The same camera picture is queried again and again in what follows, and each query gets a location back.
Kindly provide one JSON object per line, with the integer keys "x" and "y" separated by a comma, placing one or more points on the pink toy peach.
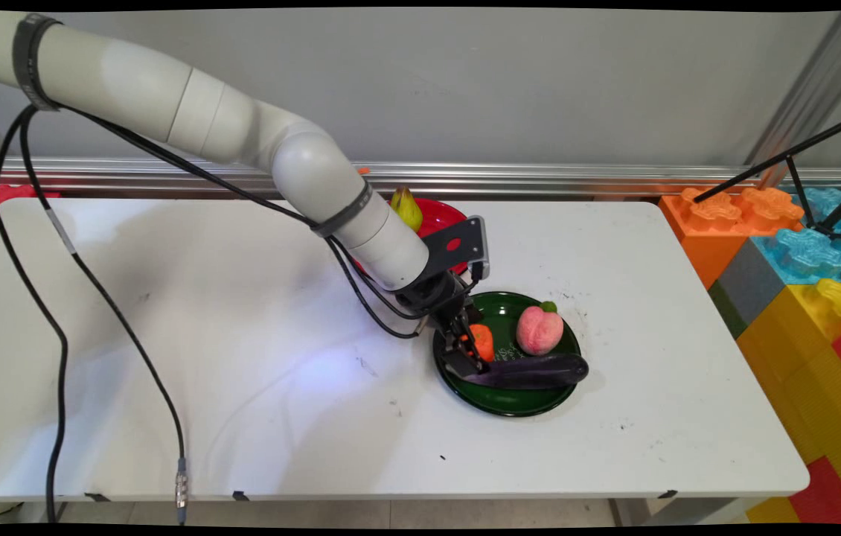
{"x": 539, "y": 331}

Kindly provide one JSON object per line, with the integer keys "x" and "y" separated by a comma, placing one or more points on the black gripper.
{"x": 435, "y": 298}

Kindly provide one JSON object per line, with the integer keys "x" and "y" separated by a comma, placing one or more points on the blue giant building block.
{"x": 807, "y": 257}

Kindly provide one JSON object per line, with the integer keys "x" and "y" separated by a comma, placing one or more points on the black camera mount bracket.
{"x": 439, "y": 253}

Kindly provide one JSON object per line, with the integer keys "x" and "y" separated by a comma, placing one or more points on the red round plate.
{"x": 439, "y": 216}

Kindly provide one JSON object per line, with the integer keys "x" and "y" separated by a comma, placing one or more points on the yellow giant building block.
{"x": 807, "y": 372}

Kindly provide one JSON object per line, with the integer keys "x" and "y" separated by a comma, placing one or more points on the yellow-green toy pear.
{"x": 409, "y": 212}

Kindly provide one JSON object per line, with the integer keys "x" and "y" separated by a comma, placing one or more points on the orange toy fruit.
{"x": 486, "y": 342}

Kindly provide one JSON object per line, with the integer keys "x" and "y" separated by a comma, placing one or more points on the grey giant building block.
{"x": 752, "y": 286}

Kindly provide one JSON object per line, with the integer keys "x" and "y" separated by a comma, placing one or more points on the slanted aluminium post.
{"x": 816, "y": 82}

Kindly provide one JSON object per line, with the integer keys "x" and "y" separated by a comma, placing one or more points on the purple toy eggplant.
{"x": 539, "y": 372}

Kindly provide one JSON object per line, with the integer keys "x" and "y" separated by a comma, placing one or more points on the black tripod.
{"x": 787, "y": 158}

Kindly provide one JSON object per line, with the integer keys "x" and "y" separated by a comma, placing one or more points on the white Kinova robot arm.
{"x": 167, "y": 97}

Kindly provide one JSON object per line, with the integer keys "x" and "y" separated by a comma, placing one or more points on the grey table leg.
{"x": 681, "y": 512}

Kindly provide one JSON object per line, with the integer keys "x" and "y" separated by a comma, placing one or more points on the horizontal aluminium rail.
{"x": 614, "y": 179}

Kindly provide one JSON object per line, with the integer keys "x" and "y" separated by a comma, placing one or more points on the orange giant building block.
{"x": 711, "y": 246}

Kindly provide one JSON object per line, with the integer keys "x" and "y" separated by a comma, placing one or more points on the dark green round plate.
{"x": 517, "y": 398}

